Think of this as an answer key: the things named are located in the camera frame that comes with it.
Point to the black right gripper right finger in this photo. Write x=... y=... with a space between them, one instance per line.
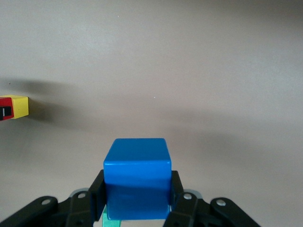
x=187 y=210

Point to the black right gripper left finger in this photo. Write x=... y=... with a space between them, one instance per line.
x=80 y=208

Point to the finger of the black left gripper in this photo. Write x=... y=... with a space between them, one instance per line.
x=6 y=112

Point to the blue cube block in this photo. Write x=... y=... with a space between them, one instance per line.
x=137 y=165

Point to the yellow cube block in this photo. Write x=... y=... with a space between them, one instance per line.
x=21 y=106

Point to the green cube block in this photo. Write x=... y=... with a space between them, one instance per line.
x=111 y=223

